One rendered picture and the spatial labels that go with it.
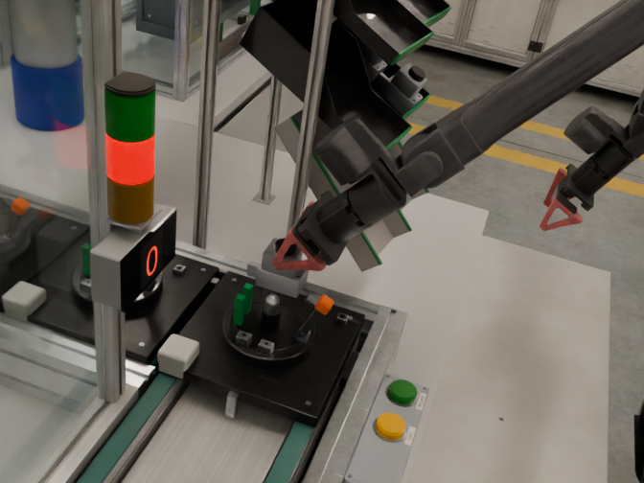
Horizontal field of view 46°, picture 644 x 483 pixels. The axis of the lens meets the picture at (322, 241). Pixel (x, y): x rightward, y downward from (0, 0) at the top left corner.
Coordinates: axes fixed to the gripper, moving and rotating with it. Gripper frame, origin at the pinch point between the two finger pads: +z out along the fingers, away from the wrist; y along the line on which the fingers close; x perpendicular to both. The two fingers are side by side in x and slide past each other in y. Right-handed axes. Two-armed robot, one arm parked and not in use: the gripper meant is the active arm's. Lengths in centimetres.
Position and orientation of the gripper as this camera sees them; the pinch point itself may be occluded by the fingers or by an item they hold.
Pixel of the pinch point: (285, 254)
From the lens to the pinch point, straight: 105.9
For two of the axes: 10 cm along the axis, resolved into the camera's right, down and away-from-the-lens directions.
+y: -3.1, 5.0, -8.1
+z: -7.1, 4.4, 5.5
